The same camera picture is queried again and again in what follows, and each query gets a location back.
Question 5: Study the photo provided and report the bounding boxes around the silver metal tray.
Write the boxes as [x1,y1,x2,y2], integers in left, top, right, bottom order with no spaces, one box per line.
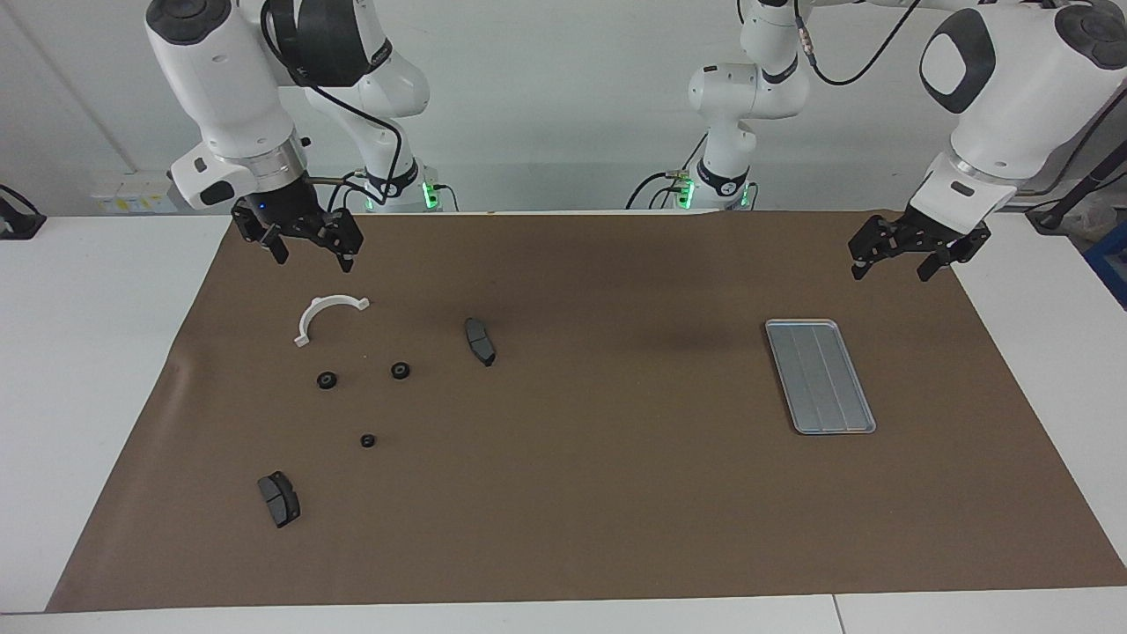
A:
[764,319,878,436]

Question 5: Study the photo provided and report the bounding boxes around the dark grey brake pad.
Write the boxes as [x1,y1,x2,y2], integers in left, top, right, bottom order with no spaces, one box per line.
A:
[257,471,301,529]
[464,317,497,368]

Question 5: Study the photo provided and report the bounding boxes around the black stand leg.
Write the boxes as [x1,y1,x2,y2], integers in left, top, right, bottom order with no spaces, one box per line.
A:
[1026,145,1127,234]

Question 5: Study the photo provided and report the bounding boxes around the blue box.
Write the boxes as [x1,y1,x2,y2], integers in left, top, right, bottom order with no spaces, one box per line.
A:
[1085,220,1127,309]

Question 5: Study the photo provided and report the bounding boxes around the black clamp base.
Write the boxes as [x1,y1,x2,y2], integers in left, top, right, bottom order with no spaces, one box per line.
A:
[0,185,47,240]

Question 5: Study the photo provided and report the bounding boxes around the brown table mat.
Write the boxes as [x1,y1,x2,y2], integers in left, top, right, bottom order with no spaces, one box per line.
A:
[46,210,1127,613]

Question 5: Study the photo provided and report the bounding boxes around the white curved plastic bracket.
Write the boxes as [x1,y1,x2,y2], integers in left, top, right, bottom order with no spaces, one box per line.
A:
[293,296,372,348]

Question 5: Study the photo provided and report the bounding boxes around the black right base cables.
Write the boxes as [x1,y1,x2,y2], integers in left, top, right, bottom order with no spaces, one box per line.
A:
[328,172,460,212]

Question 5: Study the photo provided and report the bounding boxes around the black base cables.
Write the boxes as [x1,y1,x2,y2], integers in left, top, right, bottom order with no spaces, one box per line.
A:
[625,132,710,210]
[328,172,460,212]

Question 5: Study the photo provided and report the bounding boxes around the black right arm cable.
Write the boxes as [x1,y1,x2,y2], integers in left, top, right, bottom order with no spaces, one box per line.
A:
[260,0,406,212]

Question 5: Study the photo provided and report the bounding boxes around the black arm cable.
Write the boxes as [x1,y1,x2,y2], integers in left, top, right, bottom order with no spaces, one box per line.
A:
[792,0,925,87]
[260,0,406,212]

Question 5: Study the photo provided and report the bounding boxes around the white wall socket box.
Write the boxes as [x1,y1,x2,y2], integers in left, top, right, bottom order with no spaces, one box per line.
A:
[91,172,190,215]

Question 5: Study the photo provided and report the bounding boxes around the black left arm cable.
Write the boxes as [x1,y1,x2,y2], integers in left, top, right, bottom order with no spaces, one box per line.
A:
[792,0,925,87]

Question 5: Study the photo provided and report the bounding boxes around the black left base cables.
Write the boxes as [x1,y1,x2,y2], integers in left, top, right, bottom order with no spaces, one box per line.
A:
[625,132,710,210]

